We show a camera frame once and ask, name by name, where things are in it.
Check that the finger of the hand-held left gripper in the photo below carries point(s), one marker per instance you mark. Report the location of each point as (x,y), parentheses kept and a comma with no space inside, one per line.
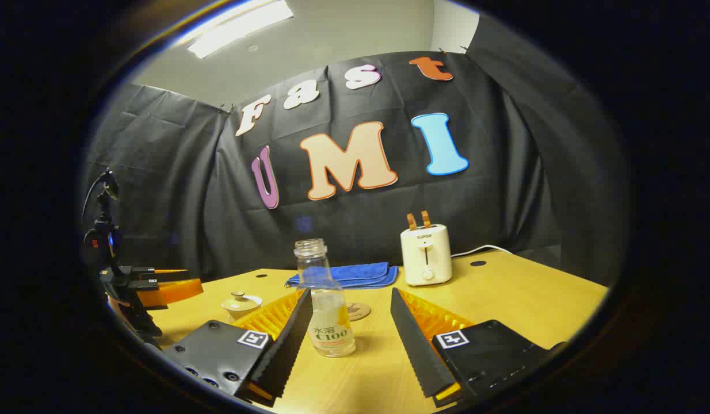
(137,322)
(168,292)

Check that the beige teacup lid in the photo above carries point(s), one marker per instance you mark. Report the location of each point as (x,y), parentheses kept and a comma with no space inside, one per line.
(241,301)

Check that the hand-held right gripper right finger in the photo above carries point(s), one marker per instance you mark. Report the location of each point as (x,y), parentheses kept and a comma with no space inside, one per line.
(418,345)

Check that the bread slice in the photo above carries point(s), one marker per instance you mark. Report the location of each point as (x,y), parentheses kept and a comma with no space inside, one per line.
(412,222)
(426,219)

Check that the white toaster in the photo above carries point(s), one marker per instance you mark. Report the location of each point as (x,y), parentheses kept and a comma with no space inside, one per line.
(427,253)

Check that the clear water bottle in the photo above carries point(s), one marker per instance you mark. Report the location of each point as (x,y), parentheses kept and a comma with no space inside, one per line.
(332,333)

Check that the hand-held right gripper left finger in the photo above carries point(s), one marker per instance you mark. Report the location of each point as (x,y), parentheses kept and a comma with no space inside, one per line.
(289,345)

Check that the blue folded towel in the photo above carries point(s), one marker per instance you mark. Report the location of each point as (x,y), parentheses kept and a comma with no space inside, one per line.
(361,275)

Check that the black backdrop cloth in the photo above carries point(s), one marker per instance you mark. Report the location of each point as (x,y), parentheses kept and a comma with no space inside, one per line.
(361,224)

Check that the round wooden coaster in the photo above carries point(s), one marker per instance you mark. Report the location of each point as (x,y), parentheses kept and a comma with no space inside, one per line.
(361,311)

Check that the ceiling light panel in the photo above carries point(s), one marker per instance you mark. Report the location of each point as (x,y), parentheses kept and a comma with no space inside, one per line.
(240,29)

